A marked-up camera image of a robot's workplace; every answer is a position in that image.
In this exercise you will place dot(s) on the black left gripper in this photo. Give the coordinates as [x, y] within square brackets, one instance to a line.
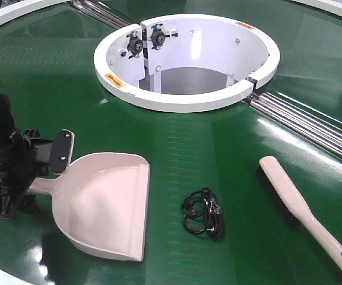
[24, 158]

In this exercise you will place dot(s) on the pink plastic dustpan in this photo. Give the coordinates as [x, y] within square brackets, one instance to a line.
[100, 204]

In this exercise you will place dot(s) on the beige hand brush black bristles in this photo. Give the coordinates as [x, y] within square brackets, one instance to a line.
[293, 207]

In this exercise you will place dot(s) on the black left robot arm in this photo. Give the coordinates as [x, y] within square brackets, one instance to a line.
[7, 124]

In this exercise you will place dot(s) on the orange arrow warning sticker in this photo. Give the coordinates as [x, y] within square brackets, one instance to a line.
[114, 80]

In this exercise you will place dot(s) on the white outer rim top-left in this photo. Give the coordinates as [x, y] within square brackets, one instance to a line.
[16, 10]

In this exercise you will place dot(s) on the steel rollers top-left strip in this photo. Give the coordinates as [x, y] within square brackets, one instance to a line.
[100, 12]

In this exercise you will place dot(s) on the orange sticker top rim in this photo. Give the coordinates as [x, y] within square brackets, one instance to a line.
[245, 25]

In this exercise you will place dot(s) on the steel rollers right strip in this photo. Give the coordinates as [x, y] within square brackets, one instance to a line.
[313, 128]

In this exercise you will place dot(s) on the white outer rim top-right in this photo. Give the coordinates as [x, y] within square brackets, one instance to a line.
[334, 7]

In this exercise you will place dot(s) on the left black bearing mount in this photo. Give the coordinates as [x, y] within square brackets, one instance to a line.
[135, 45]

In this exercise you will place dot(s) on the black bearing mount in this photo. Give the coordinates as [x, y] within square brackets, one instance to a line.
[135, 45]
[158, 36]

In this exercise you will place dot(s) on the white central ring housing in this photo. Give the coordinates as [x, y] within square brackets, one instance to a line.
[247, 58]

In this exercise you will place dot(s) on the right black bearing mount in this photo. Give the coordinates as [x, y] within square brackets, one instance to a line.
[158, 36]

